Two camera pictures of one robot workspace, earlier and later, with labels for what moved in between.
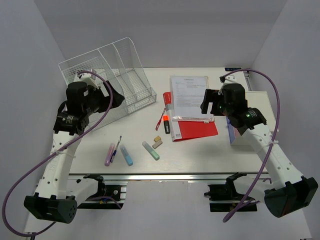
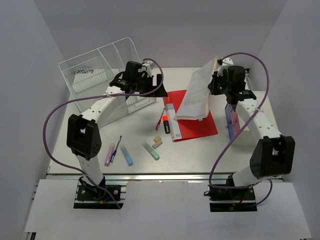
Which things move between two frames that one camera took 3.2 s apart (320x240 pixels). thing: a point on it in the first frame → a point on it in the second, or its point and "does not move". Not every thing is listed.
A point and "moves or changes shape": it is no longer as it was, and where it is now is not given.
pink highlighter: [110, 154] does not move
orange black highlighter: [166, 119] does not move
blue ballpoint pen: [115, 152] does not move
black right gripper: [211, 96] → [216, 78]
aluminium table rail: [213, 177] does not move
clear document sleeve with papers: [187, 94] moves or changes shape
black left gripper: [105, 100] → [160, 92]
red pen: [160, 121] does not move
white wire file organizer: [118, 63] does not move
